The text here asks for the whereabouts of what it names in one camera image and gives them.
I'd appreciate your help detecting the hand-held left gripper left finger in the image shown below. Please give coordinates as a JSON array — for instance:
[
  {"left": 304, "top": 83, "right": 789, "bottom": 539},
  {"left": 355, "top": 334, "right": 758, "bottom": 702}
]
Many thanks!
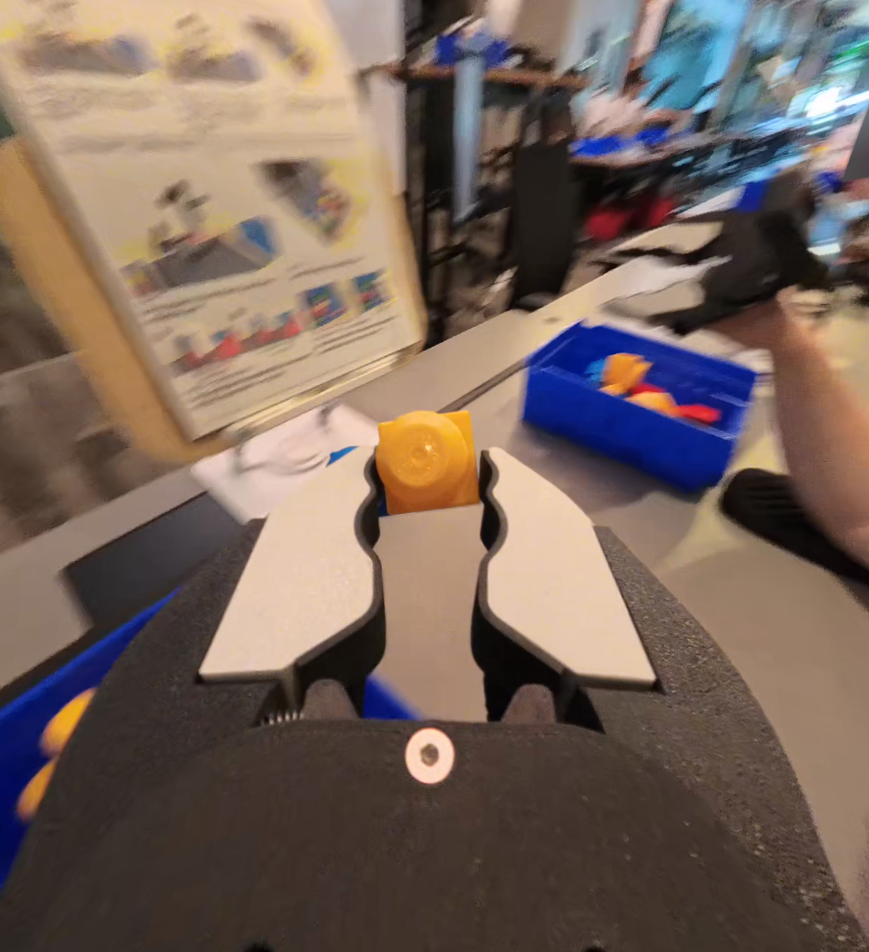
[{"left": 198, "top": 445, "right": 388, "bottom": 709}]

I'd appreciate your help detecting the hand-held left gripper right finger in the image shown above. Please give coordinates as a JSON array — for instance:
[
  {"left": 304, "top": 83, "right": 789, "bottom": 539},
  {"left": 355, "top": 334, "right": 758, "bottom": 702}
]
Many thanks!
[{"left": 475, "top": 445, "right": 658, "bottom": 714}]

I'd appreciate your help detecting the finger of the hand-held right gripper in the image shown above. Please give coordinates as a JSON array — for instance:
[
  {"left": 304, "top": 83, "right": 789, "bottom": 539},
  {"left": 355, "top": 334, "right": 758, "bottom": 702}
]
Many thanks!
[
  {"left": 601, "top": 277, "right": 710, "bottom": 332},
  {"left": 594, "top": 249, "right": 733, "bottom": 291}
]

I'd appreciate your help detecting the blue plastic bin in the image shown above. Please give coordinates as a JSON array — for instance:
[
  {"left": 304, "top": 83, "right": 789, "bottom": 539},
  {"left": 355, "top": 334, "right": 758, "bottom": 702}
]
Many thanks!
[
  {"left": 0, "top": 588, "right": 420, "bottom": 949},
  {"left": 521, "top": 321, "right": 756, "bottom": 493}
]

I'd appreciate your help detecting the person's right forearm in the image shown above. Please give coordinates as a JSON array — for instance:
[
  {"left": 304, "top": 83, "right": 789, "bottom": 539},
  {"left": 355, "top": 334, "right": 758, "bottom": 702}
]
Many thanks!
[{"left": 765, "top": 327, "right": 869, "bottom": 585}]

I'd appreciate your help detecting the person's right hand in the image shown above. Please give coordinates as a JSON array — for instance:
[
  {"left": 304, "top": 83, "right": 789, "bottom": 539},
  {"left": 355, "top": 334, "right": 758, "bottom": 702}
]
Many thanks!
[{"left": 717, "top": 294, "right": 807, "bottom": 351}]

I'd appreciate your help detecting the red bag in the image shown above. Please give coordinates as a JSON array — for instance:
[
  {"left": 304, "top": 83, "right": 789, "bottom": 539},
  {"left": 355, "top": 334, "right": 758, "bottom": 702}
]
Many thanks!
[{"left": 586, "top": 202, "right": 677, "bottom": 239}]

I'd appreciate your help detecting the black office chair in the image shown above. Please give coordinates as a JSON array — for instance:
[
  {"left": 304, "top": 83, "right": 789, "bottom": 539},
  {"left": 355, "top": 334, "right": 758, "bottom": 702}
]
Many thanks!
[{"left": 512, "top": 141, "right": 582, "bottom": 298}]

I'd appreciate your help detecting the white stand base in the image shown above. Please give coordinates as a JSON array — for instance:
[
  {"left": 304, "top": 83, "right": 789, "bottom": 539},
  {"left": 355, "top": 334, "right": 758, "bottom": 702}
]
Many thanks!
[{"left": 192, "top": 405, "right": 379, "bottom": 522}]

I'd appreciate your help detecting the black wrist rest pad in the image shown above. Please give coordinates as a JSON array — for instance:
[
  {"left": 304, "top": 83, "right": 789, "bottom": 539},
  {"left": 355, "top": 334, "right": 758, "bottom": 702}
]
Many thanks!
[{"left": 720, "top": 469, "right": 869, "bottom": 589}]

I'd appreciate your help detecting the wooden instruction board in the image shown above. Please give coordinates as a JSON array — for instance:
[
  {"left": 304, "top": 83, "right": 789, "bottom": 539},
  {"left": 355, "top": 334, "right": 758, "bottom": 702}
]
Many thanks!
[{"left": 0, "top": 0, "right": 429, "bottom": 464}]

